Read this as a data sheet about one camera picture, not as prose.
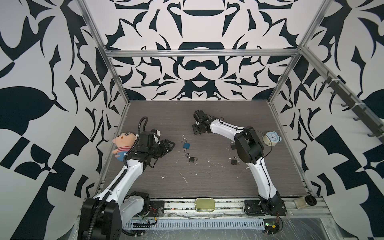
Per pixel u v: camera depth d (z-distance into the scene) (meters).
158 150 0.72
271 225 0.71
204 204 0.72
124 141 0.89
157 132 0.79
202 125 0.78
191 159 0.91
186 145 0.97
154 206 0.75
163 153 0.74
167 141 0.76
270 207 0.65
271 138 0.96
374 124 0.53
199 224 0.71
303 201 0.71
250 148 0.59
